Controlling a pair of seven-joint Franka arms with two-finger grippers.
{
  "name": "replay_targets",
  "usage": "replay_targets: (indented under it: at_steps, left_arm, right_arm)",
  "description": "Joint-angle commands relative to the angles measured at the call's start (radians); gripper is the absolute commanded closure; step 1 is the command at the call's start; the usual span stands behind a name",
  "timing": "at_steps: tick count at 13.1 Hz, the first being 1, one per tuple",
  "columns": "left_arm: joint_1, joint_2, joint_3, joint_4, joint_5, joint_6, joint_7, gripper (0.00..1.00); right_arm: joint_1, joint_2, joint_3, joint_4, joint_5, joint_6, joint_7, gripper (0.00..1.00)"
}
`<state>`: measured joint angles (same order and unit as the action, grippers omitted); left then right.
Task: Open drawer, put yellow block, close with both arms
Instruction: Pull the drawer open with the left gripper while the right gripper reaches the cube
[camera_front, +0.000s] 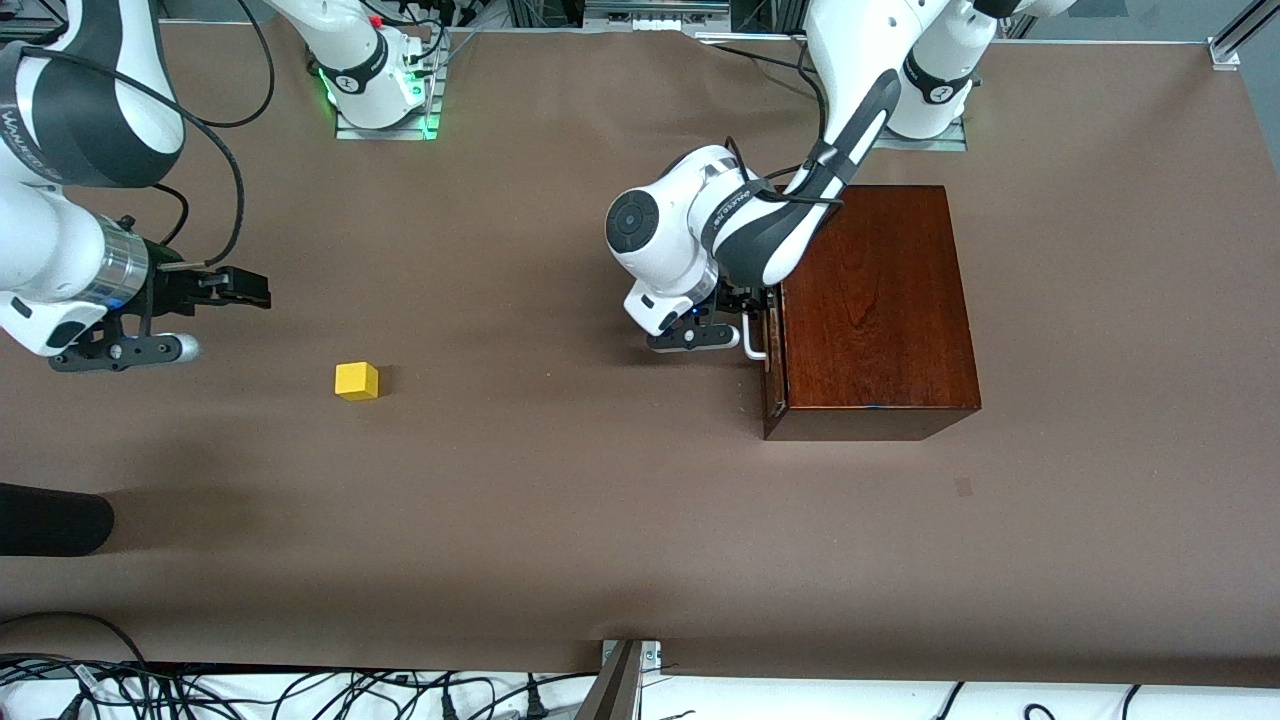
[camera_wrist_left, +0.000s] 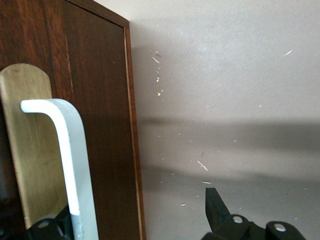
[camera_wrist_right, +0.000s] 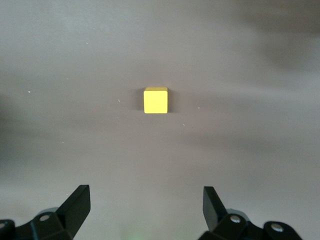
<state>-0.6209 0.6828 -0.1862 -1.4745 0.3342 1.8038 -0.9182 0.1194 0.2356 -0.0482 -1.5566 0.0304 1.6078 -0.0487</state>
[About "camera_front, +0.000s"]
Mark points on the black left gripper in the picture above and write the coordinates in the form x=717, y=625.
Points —
x=738, y=297

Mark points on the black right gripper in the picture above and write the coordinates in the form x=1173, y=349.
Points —
x=175, y=288

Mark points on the yellow cube block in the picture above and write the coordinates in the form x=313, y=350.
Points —
x=356, y=382

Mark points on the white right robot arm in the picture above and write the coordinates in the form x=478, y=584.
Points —
x=60, y=250

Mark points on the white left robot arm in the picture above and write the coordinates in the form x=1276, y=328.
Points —
x=660, y=230

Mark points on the dark wooden drawer cabinet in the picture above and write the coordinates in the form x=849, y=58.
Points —
x=880, y=330

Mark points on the brown table cover sheet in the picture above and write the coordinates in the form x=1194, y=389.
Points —
x=550, y=500

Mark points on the black cylindrical object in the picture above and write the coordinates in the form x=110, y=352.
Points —
x=50, y=520

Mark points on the grey metal bar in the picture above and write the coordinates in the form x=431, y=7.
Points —
x=612, y=690

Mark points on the aluminium corner profile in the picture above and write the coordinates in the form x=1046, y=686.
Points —
x=1225, y=52

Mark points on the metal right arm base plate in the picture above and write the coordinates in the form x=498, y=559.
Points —
x=385, y=133

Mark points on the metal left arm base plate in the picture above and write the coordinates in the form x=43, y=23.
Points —
x=940, y=145

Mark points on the black frame post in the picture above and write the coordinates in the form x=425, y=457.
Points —
x=765, y=12

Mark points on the small metal edge bracket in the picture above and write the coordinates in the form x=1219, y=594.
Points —
x=650, y=653

